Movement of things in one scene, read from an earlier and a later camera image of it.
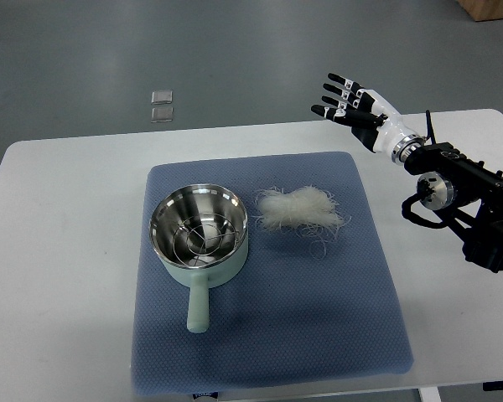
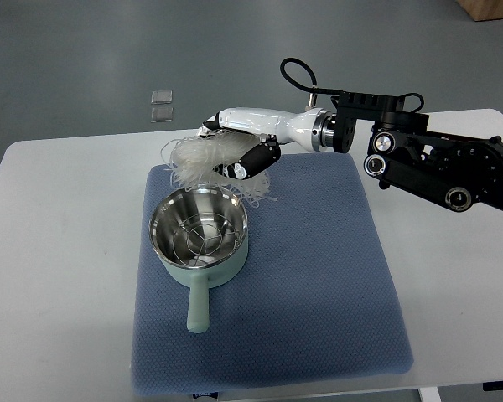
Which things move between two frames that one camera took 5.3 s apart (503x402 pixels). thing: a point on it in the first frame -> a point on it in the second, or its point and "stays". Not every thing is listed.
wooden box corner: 481,10 stays
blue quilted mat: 291,317 stays
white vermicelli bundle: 306,210 -> 194,160
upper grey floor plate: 162,97 stays
